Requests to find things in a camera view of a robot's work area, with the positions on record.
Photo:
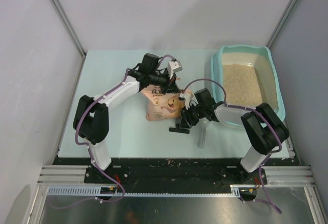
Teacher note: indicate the teal litter box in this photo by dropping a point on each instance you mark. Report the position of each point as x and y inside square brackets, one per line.
[258, 57]

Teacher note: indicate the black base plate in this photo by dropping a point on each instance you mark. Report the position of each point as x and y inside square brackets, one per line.
[131, 170]

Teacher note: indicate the orange cat litter bag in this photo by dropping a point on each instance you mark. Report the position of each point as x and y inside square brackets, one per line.
[162, 106]

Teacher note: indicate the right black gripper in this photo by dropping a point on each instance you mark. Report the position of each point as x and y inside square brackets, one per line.
[186, 118]

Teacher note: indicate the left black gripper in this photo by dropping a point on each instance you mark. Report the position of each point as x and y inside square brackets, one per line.
[170, 86]

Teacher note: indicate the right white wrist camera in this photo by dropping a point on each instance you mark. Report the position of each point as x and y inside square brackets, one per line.
[186, 97]

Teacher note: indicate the aluminium frame rail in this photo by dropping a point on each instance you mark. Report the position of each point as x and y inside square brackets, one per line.
[290, 194]

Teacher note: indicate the right aluminium corner post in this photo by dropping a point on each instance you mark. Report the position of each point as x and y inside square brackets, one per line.
[288, 12]

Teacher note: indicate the black bag clip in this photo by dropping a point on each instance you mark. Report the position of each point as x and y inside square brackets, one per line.
[179, 129]

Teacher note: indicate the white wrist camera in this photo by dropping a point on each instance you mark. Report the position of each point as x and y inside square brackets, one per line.
[173, 67]
[186, 97]

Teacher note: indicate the left aluminium corner post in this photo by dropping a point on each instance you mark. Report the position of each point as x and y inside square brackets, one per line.
[57, 6]

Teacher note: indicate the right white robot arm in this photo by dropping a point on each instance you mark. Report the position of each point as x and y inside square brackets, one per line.
[265, 130]

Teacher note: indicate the clear plastic scoop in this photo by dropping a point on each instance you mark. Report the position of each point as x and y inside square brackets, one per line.
[203, 124]

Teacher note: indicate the aluminium corner post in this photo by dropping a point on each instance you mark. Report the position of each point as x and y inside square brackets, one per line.
[288, 12]
[57, 6]

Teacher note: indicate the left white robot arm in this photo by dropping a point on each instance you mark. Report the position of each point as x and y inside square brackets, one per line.
[92, 123]

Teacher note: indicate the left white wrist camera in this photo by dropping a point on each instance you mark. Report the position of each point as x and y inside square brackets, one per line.
[173, 67]

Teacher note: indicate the tan cat litter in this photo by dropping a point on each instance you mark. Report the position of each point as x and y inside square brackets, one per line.
[241, 85]

